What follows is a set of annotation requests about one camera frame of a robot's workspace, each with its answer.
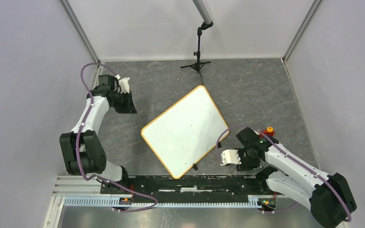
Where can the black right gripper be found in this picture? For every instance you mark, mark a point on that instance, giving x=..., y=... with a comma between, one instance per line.
x=244, y=166

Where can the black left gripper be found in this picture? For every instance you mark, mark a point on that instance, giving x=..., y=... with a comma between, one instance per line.
x=129, y=107

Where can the yellow framed whiteboard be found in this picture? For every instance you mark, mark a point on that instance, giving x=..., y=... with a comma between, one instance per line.
x=183, y=134

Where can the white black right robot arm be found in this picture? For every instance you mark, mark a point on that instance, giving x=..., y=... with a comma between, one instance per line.
x=327, y=196

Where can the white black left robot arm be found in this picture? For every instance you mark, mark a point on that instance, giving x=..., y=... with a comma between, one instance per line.
x=81, y=148

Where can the grey overhead pole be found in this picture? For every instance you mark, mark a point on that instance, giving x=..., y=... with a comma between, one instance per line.
x=201, y=8

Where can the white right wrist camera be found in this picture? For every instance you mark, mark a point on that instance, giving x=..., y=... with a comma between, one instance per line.
x=230, y=156

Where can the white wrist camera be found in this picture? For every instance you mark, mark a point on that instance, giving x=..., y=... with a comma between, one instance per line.
x=230, y=156
x=124, y=87

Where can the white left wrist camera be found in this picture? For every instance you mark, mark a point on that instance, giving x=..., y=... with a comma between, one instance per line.
x=124, y=87

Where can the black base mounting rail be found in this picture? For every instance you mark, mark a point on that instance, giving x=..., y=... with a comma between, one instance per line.
x=196, y=188

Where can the black camera tripod stand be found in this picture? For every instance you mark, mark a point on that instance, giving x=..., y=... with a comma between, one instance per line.
x=197, y=66

